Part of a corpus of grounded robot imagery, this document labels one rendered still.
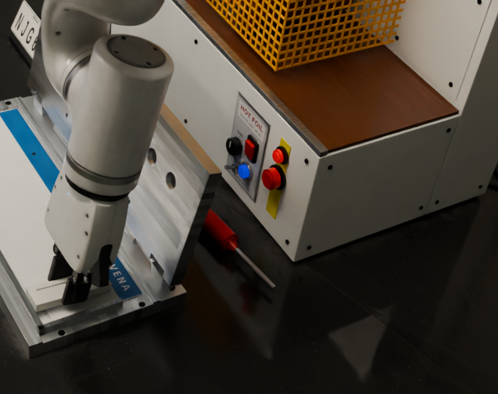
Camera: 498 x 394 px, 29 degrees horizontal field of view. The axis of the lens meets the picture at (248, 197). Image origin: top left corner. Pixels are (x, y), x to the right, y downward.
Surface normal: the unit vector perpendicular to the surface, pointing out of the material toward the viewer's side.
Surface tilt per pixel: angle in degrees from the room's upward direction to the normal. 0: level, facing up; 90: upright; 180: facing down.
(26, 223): 0
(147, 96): 90
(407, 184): 90
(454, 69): 90
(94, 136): 80
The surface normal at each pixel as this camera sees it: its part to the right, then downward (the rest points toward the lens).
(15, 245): 0.15, -0.73
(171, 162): -0.80, 0.11
